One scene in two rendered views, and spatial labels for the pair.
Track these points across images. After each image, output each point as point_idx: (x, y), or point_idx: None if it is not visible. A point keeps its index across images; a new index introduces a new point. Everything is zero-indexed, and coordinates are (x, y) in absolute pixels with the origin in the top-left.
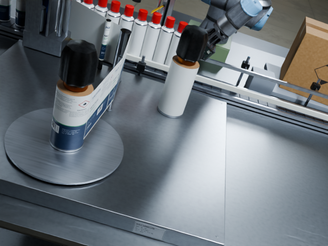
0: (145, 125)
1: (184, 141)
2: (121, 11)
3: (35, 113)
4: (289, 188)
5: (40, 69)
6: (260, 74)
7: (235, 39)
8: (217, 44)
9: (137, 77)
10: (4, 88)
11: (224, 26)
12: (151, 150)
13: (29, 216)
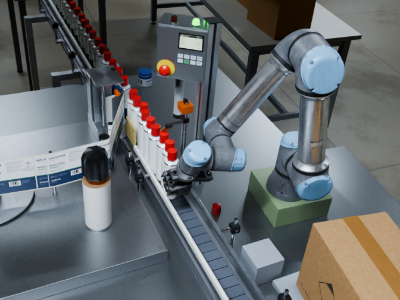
0: (56, 218)
1: (59, 247)
2: (262, 128)
3: None
4: None
5: (68, 145)
6: (225, 243)
7: (374, 212)
8: (274, 197)
9: (127, 186)
10: (24, 146)
11: (176, 166)
12: (24, 235)
13: None
